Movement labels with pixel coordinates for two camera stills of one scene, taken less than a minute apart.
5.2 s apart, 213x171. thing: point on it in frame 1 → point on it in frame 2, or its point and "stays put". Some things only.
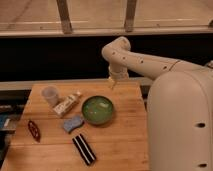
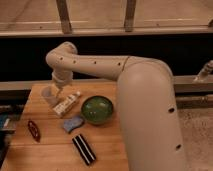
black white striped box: [84, 150] stays put
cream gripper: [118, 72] → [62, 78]
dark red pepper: [35, 131] stays put
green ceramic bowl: [97, 109] stays put
